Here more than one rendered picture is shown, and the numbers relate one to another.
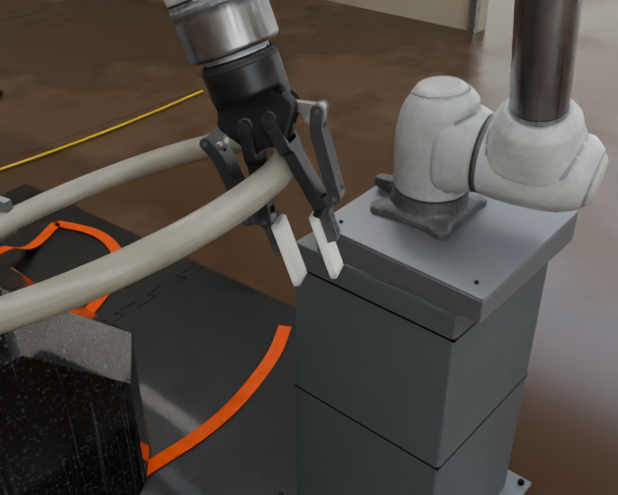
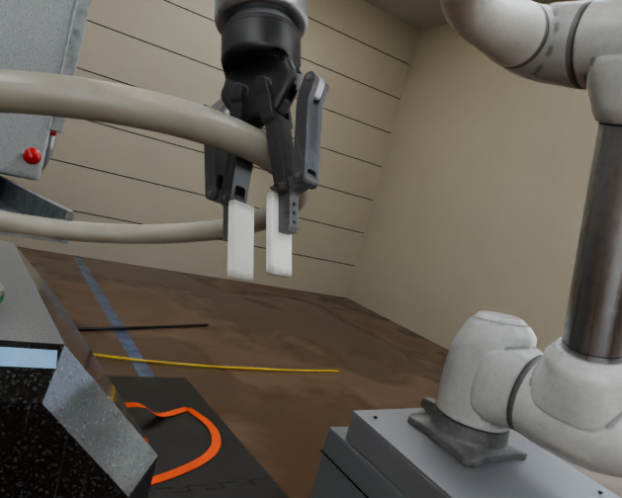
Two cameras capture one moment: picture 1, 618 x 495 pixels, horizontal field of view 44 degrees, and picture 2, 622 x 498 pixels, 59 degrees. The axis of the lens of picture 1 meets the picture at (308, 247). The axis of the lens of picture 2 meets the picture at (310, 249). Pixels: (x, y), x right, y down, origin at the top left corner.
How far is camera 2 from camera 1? 0.46 m
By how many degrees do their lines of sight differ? 31
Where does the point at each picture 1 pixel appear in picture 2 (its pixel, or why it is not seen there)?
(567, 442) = not seen: outside the picture
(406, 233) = (432, 448)
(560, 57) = (621, 287)
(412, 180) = (452, 396)
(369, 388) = not seen: outside the picture
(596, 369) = not seen: outside the picture
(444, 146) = (489, 367)
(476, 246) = (500, 484)
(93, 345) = (115, 441)
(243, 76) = (250, 24)
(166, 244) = (69, 80)
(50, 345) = (74, 413)
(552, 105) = (607, 340)
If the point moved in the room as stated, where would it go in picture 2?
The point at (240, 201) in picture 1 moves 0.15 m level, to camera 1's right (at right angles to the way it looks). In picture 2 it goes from (182, 103) to (366, 144)
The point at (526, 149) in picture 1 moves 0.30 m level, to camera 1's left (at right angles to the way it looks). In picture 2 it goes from (572, 380) to (393, 324)
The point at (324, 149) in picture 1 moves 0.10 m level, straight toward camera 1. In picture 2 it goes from (305, 118) to (254, 84)
